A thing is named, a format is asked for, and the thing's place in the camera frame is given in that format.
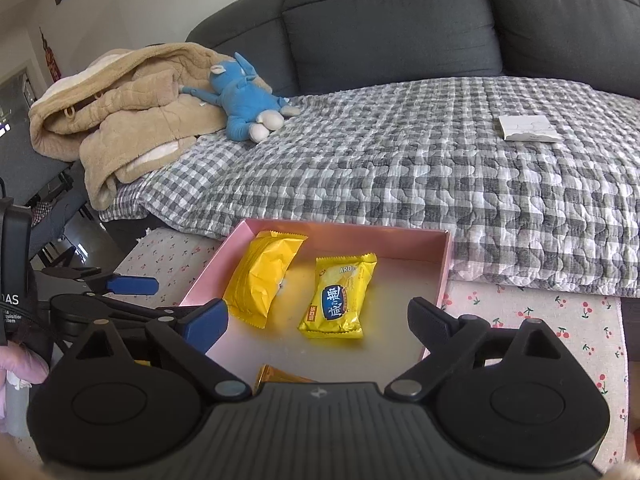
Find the white paper packet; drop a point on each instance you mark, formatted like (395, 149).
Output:
(527, 128)

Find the blue plush toy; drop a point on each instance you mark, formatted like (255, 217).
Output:
(245, 100)

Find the pink cardboard box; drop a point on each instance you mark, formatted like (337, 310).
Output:
(390, 245)

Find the red wall ornament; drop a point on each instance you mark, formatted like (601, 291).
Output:
(50, 57)

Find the person's left forearm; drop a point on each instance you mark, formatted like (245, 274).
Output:
(20, 370)

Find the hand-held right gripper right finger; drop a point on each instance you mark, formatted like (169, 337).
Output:
(430, 322)

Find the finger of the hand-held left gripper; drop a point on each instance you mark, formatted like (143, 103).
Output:
(125, 308)
(132, 286)

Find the plain yellow snack packet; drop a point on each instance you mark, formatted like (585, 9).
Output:
(262, 275)

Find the beige fleece blanket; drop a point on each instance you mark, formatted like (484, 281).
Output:
(130, 110)

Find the dark grey sofa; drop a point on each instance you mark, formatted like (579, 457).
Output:
(390, 30)

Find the cherry print cloth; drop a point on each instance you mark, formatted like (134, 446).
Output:
(550, 310)

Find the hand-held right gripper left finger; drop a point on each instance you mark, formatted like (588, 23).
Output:
(207, 327)

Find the grey chair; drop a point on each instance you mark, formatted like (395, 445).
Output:
(30, 175)

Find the yellow blue-label snack packet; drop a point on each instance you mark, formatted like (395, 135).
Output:
(335, 305)

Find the orange gold snack packet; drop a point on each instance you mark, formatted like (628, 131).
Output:
(275, 377)

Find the grey white checked quilt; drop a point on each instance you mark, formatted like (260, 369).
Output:
(400, 170)

